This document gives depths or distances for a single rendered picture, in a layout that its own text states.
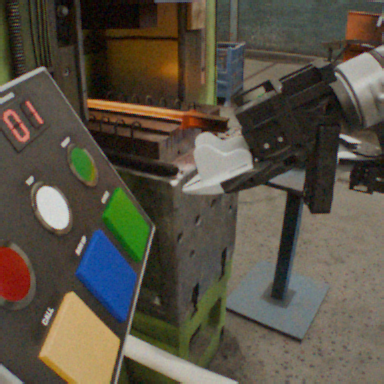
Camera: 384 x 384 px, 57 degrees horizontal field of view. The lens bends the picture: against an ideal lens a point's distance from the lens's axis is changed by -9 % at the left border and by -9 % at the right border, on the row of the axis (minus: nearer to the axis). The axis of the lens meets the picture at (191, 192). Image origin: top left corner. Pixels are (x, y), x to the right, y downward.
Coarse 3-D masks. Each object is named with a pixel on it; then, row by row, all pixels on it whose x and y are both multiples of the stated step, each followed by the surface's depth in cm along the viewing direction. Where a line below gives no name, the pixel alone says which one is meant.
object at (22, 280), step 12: (0, 252) 27; (12, 252) 28; (0, 264) 26; (12, 264) 27; (24, 264) 29; (0, 276) 26; (12, 276) 27; (24, 276) 28; (0, 288) 25; (12, 288) 26; (24, 288) 28; (12, 300) 26
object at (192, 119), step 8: (88, 104) 100; (96, 104) 99; (104, 104) 98; (112, 104) 97; (120, 104) 97; (144, 112) 92; (152, 112) 91; (160, 112) 90; (168, 112) 90; (176, 112) 90; (184, 112) 90; (192, 112) 88; (184, 120) 87; (192, 120) 88; (200, 120) 87; (208, 120) 85; (216, 120) 84; (224, 120) 83; (184, 128) 88; (200, 128) 87; (208, 128) 86; (216, 128) 86; (224, 128) 85
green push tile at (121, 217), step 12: (120, 192) 49; (108, 204) 46; (120, 204) 48; (132, 204) 51; (108, 216) 44; (120, 216) 46; (132, 216) 49; (120, 228) 45; (132, 228) 48; (144, 228) 51; (120, 240) 45; (132, 240) 46; (144, 240) 49; (132, 252) 46
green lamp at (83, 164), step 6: (78, 150) 45; (72, 156) 43; (78, 156) 44; (84, 156) 45; (78, 162) 43; (84, 162) 44; (90, 162) 46; (78, 168) 43; (84, 168) 44; (90, 168) 45; (84, 174) 43; (90, 174) 45; (90, 180) 44
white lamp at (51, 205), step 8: (40, 192) 35; (48, 192) 36; (56, 192) 37; (40, 200) 34; (48, 200) 35; (56, 200) 36; (40, 208) 34; (48, 208) 35; (56, 208) 36; (64, 208) 37; (48, 216) 34; (56, 216) 35; (64, 216) 37; (56, 224) 35; (64, 224) 36
